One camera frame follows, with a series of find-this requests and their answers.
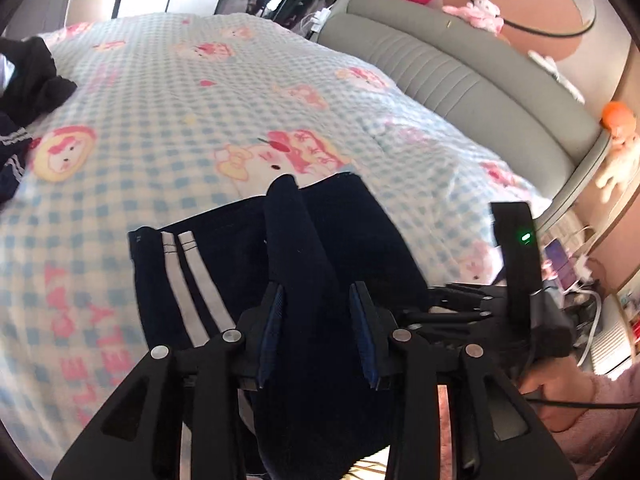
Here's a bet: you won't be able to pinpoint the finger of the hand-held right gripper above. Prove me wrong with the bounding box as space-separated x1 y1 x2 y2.
429 282 507 311
397 309 497 333

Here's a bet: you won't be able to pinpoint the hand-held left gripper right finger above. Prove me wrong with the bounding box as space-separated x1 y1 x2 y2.
349 281 578 480

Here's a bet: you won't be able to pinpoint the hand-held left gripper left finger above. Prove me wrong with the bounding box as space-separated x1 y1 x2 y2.
52 282 287 480

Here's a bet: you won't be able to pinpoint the navy pants with white stripes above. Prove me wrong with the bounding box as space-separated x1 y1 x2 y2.
127 172 431 480

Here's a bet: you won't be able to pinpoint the person's right forearm pink sleeve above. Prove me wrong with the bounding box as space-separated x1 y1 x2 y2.
547 369 640 480

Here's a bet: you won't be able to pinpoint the person's right hand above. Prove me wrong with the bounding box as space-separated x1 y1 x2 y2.
519 355 597 433

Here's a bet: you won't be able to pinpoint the purple screen phone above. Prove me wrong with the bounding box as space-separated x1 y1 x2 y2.
545 240 578 288

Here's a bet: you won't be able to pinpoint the white ribbed box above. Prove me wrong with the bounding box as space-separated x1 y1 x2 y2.
590 295 635 378

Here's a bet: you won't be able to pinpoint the orange-haired plush doll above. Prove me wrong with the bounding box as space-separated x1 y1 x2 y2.
595 101 640 205

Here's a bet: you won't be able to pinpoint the grey padded bed headboard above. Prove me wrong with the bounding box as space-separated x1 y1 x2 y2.
316 0 615 233

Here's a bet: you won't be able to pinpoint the blue checkered cartoon printed blanket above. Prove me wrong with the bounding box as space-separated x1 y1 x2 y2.
0 11 557 461

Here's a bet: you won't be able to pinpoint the pink and white plush toy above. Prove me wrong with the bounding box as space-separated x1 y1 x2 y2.
442 0 505 36

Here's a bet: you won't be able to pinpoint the white charger plug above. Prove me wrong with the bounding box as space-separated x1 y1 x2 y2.
301 7 335 31

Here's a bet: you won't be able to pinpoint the navy garment with white stripes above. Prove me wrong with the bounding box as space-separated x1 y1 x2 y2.
0 112 33 206

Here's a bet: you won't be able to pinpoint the black garment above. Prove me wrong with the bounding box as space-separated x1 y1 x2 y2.
0 36 78 126

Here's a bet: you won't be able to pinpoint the white cable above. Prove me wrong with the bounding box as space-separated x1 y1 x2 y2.
547 227 606 368

